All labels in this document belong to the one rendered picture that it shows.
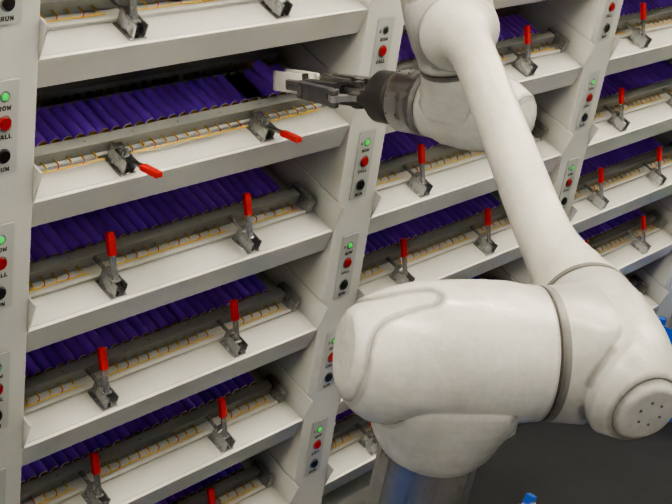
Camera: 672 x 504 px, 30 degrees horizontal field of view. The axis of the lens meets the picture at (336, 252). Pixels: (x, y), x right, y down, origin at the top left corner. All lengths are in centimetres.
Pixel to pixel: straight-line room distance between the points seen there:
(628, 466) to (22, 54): 193
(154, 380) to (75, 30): 60
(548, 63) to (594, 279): 129
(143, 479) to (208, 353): 23
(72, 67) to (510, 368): 73
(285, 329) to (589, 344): 105
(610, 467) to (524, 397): 187
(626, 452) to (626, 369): 193
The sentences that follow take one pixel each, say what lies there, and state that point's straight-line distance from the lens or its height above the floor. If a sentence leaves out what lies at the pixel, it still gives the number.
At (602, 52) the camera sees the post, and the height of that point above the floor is 95.
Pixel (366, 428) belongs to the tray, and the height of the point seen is 19.
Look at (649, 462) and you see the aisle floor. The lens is 309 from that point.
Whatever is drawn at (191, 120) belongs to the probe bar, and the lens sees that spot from 184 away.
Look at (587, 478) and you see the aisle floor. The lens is 296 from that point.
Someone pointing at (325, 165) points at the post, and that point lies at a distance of 208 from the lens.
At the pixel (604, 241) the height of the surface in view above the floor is 40.
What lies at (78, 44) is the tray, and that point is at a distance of 162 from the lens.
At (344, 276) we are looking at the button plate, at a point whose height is 64.
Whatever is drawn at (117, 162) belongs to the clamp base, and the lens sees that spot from 173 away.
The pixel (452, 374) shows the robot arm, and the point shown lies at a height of 106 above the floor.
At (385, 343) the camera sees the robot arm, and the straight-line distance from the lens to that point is 112.
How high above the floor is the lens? 163
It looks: 26 degrees down
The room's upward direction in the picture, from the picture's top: 9 degrees clockwise
